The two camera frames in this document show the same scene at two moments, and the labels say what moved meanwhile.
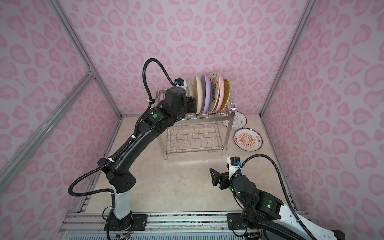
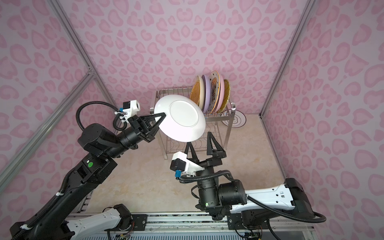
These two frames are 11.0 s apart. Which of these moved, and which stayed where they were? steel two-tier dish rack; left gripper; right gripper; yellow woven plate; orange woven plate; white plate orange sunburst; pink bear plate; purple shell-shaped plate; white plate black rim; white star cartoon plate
Moved: orange woven plate; white plate orange sunburst; left gripper; right gripper
Stayed: purple shell-shaped plate; white plate black rim; yellow woven plate; steel two-tier dish rack; pink bear plate; white star cartoon plate
